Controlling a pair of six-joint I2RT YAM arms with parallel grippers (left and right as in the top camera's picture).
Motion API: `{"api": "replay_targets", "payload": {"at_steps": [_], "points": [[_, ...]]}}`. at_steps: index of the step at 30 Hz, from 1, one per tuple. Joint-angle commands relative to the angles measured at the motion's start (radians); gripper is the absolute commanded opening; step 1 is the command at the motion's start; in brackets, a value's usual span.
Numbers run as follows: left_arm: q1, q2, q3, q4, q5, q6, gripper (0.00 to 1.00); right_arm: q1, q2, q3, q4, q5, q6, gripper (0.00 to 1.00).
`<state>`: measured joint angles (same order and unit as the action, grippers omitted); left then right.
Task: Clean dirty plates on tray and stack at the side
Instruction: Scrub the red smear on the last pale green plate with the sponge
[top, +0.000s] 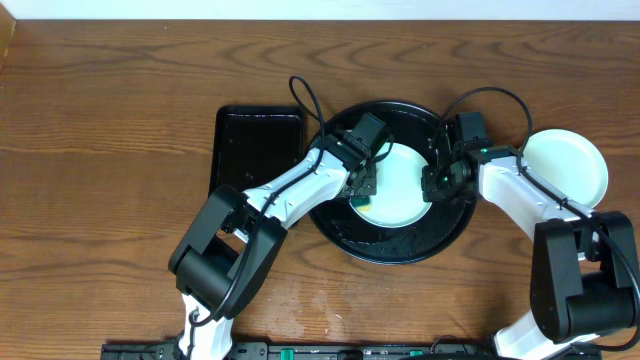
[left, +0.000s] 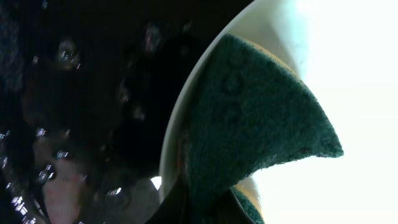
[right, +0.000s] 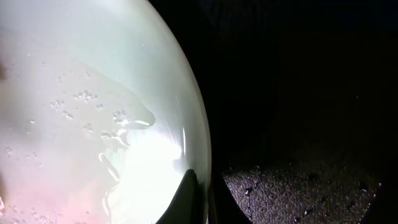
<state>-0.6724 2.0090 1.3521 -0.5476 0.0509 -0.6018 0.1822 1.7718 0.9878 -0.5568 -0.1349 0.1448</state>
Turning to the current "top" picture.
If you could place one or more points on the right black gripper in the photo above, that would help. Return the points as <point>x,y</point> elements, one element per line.
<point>430,191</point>

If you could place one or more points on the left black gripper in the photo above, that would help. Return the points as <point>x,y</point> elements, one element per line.
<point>364,182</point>

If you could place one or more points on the green yellow sponge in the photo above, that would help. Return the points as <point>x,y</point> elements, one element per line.
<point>361,203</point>

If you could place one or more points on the light blue plate top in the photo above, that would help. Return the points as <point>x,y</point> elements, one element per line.
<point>399,200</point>

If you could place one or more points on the light green plate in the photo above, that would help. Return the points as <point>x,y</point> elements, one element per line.
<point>569,162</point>

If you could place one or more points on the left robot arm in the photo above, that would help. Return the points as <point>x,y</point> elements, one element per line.
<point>226,253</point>

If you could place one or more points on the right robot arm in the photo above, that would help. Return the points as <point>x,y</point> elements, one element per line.
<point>585,272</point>

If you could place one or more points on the black round tray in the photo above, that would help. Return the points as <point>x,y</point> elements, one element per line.
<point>411,125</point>

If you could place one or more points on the black rectangular tray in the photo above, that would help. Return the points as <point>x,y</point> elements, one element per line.
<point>254,144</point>

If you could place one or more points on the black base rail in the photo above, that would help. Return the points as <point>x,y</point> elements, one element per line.
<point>264,351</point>

